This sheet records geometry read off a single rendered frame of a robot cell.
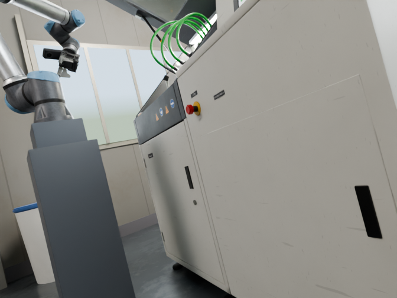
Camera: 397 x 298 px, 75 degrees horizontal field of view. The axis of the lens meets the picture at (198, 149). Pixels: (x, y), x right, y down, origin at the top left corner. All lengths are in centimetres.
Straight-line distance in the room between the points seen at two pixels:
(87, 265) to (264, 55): 93
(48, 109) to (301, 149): 95
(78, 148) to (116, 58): 231
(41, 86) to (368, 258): 119
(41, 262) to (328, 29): 223
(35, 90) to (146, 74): 227
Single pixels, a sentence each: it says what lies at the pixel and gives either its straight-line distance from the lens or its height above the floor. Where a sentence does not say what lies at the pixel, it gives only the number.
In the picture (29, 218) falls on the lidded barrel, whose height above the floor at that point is 49.
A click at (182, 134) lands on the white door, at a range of 109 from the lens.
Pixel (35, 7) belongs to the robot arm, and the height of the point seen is 143.
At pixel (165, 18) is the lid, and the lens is 198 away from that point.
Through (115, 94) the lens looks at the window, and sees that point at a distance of 313.
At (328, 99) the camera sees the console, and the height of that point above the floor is 68.
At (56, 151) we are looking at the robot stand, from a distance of 109.
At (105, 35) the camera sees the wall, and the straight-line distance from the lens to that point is 344.
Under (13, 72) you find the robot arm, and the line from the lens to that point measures 136.
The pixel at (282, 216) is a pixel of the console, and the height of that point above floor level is 42.
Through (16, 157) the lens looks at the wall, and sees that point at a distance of 283.
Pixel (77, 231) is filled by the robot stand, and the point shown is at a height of 47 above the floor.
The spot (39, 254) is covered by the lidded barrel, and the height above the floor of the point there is 22.
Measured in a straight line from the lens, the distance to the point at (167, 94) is 116.
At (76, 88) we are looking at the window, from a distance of 304.
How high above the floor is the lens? 63
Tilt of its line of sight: 2 degrees up
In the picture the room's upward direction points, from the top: 14 degrees counter-clockwise
